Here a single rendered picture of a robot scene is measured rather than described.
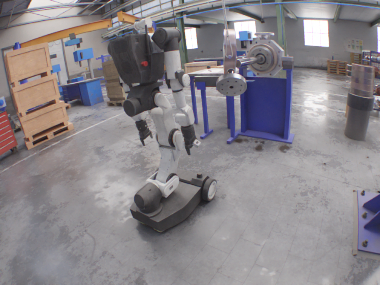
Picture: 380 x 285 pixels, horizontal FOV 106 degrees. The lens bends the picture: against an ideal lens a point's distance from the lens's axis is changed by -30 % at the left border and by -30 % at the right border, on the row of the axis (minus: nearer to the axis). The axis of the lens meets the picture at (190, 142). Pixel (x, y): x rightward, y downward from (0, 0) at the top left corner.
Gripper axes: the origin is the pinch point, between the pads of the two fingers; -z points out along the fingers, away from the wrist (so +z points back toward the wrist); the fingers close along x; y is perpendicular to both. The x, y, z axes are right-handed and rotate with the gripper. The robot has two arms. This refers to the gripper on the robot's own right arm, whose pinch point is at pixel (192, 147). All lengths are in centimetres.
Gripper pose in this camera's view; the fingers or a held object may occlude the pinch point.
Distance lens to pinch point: 146.3
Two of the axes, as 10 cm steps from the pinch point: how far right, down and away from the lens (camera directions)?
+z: -2.1, -8.0, -5.6
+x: 4.9, -5.8, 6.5
